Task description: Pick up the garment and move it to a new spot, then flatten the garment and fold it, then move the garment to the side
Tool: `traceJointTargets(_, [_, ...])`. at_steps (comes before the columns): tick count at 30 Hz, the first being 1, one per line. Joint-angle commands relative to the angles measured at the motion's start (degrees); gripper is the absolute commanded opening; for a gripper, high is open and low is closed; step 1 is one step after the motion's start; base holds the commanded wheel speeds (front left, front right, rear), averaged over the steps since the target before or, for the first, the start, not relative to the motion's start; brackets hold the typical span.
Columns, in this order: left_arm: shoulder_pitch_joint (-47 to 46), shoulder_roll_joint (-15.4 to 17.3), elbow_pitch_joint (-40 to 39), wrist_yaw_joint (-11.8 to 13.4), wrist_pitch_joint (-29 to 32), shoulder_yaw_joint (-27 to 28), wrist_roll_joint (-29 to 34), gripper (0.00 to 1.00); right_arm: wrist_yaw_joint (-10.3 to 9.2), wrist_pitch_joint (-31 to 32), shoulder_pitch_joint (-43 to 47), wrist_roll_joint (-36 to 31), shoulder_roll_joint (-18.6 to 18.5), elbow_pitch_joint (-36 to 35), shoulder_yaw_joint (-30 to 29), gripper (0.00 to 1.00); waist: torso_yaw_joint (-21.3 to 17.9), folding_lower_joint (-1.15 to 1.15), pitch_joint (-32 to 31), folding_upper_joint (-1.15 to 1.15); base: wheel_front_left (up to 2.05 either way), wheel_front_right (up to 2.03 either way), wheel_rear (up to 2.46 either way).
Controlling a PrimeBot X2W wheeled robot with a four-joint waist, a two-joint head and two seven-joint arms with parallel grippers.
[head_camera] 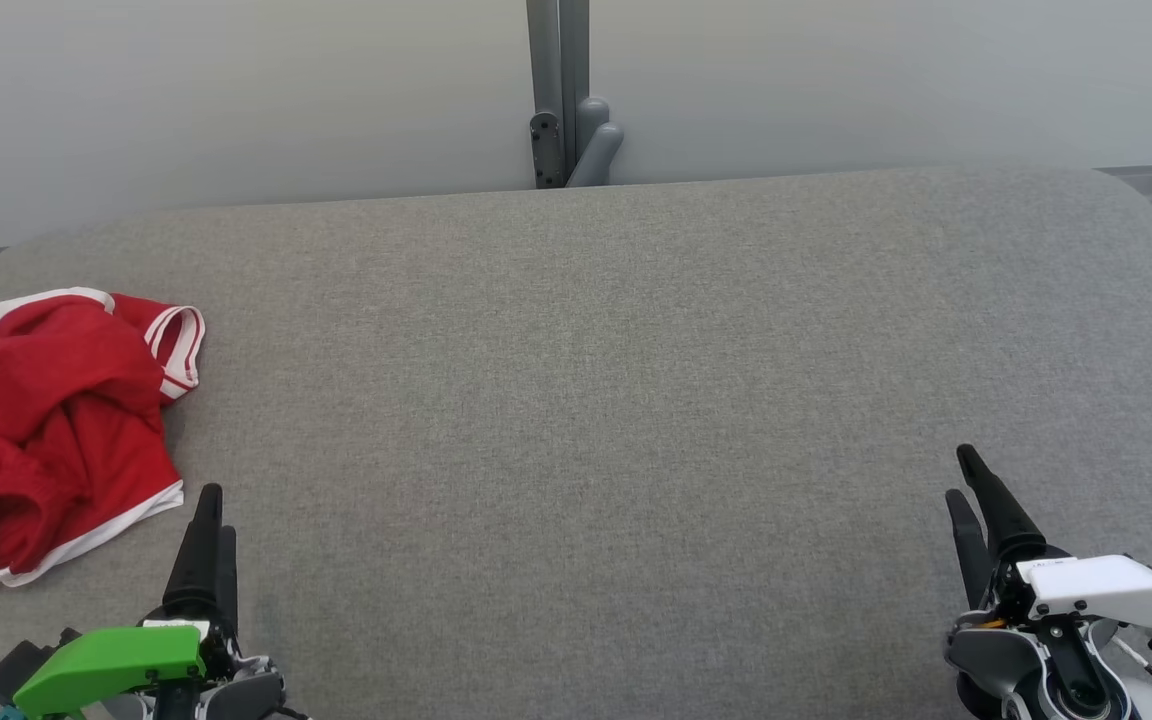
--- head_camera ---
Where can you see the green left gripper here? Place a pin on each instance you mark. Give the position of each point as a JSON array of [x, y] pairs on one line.
[[111, 665]]

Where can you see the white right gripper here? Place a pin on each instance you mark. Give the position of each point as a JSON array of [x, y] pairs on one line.
[[1106, 590]]

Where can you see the red shorts with white trim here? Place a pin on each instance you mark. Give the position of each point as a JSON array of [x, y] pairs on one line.
[[36, 420]]

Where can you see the grey fabric sofa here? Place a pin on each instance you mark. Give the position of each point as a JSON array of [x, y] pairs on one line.
[[576, 450]]

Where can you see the dark grey post bracket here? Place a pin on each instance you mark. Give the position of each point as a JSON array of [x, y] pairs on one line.
[[544, 150]]

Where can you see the rounded grey post foot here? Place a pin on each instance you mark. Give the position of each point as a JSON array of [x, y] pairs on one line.
[[596, 140]]

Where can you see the grey metal post bracket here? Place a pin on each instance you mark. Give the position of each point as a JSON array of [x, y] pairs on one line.
[[556, 60]]

